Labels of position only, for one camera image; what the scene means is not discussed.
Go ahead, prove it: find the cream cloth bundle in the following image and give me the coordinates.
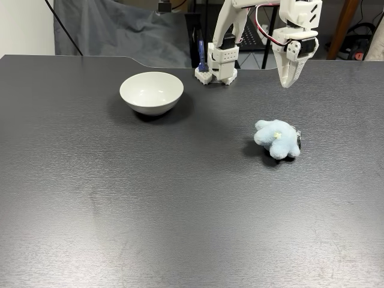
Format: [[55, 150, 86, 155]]
[[367, 38, 384, 61]]

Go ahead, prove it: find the blue clamp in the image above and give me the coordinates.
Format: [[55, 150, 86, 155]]
[[197, 40, 210, 73]]

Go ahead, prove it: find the skyblue plush doll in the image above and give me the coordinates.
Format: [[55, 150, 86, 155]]
[[253, 119, 302, 159]]

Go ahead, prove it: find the black tripod pole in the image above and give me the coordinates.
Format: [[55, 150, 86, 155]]
[[44, 0, 84, 56]]

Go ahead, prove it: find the white bowl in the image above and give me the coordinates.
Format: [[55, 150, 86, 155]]
[[119, 71, 184, 117]]

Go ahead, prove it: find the red white servo cable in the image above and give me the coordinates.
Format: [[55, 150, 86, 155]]
[[254, 3, 286, 47]]

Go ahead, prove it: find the black metal rack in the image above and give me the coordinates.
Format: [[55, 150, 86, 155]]
[[184, 0, 280, 70]]

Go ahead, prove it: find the grey cloth backdrop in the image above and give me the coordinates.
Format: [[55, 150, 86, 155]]
[[53, 0, 199, 68]]

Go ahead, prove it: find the black vacuum cleaner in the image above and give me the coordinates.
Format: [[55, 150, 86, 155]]
[[325, 22, 382, 61]]

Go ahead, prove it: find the thick wooden leg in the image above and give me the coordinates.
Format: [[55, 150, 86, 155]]
[[326, 0, 362, 60]]

